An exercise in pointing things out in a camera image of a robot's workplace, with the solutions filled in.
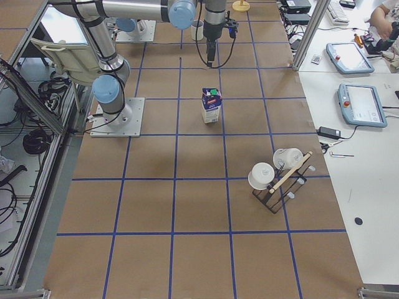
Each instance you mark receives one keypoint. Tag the aluminium frame post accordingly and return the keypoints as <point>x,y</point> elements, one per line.
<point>317,15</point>

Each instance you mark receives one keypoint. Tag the blue white milk carton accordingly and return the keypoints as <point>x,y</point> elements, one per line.
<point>211,104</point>

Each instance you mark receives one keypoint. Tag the person at desk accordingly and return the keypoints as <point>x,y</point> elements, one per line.
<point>381,19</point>

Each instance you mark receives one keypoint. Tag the wooden mug tree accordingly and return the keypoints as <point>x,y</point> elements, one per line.
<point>241,6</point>

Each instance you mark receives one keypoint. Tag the white ribbed mug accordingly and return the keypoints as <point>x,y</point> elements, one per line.
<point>197,27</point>

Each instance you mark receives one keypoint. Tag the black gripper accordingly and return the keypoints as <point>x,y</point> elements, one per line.
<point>212,31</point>

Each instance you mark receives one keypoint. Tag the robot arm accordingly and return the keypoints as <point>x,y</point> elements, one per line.
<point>133,27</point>
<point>91,15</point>

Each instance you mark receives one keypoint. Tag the black power adapter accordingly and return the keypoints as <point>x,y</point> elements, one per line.
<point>329,133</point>

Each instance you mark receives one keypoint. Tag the white cup on rack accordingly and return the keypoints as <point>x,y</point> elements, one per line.
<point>261,175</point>
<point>287,158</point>

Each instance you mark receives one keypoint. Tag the blue teach pendant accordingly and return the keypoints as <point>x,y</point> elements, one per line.
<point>348,58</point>
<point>360,105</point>

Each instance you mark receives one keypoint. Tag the black wire cup rack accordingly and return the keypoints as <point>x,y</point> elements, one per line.
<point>280,191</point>

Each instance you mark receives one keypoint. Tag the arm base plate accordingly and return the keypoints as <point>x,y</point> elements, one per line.
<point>123,37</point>
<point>128,123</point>

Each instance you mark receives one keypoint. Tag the grey office chair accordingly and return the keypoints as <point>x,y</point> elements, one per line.
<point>78,61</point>

